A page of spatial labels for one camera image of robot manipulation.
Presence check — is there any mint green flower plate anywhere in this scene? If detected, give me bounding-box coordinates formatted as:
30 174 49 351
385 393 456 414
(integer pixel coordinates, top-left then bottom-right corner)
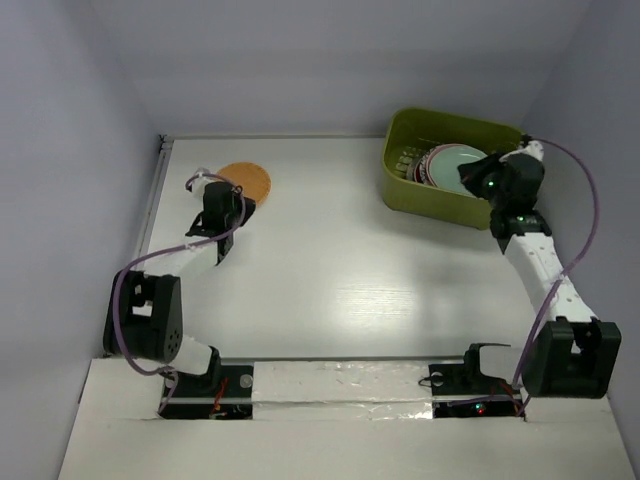
425 144 486 196

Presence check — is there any red and teal plate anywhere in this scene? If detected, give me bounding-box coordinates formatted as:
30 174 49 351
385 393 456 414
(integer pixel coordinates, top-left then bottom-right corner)
405 150 432 186

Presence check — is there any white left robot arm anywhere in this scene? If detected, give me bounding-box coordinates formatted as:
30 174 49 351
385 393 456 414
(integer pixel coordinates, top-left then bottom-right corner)
103 173 256 395

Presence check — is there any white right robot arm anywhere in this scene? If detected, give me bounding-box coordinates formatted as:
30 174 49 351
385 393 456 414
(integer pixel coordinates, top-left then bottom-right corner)
191 160 605 359

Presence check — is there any green plastic bin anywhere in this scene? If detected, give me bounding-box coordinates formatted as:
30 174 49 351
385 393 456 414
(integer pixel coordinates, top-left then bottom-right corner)
381 107 523 230

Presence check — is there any woven bamboo tray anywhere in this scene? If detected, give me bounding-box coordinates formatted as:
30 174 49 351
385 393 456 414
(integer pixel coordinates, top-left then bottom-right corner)
217 162 272 207

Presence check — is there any white foam strip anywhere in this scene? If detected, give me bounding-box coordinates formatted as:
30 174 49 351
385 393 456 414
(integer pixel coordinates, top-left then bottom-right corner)
251 360 433 421

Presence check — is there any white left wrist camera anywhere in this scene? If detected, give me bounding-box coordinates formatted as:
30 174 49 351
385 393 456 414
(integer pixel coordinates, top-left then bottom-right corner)
186 168 216 200

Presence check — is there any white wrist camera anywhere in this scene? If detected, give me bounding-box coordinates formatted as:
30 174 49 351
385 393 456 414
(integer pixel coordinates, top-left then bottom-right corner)
186 168 216 200
500 140 544 162

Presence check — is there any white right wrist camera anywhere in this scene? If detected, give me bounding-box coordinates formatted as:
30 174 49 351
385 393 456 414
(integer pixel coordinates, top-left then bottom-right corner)
500 140 544 162

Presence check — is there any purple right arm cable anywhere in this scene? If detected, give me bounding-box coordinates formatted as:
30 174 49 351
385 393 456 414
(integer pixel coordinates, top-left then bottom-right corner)
512 134 601 416

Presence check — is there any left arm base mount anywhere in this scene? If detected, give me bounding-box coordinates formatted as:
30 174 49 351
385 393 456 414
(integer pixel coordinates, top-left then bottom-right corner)
160 364 254 420

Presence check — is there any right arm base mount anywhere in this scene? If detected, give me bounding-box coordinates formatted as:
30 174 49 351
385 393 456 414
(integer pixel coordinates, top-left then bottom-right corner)
418 343 524 419

